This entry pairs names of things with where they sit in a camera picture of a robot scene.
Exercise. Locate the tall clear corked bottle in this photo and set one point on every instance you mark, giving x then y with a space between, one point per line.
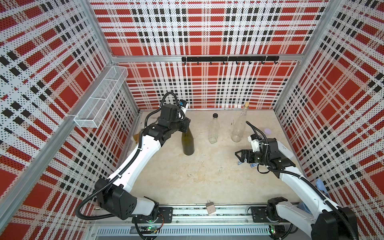
240 124

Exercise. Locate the black wall hook rail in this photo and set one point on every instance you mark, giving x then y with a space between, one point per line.
224 59

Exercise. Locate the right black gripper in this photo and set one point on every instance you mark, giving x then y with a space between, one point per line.
249 153

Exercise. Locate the white teddy bear brown shirt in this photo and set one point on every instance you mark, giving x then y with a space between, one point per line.
137 137

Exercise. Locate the small clear black-capped bottle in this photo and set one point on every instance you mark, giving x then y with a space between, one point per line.
214 129

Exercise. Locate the white wire mesh basket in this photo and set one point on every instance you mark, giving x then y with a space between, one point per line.
102 96

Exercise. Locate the purple sand timer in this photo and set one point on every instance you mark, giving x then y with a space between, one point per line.
267 132

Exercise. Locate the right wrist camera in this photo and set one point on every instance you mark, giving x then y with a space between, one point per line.
254 140

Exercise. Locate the dark green wine bottle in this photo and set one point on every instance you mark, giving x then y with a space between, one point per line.
188 143

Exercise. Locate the small beige plug adapter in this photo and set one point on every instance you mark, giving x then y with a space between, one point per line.
211 209

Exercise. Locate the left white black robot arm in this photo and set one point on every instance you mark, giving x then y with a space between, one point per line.
114 193

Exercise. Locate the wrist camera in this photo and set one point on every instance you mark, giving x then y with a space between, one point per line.
254 140
184 105

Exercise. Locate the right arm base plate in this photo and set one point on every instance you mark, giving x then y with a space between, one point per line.
259 215

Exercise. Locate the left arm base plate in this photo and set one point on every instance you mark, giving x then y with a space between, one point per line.
158 216

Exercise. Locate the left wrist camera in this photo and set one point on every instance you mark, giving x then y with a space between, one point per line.
184 105

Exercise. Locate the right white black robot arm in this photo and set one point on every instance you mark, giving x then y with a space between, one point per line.
324 220

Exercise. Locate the white rectangular device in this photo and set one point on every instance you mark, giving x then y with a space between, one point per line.
285 151

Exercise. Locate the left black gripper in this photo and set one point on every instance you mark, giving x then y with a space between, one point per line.
185 122

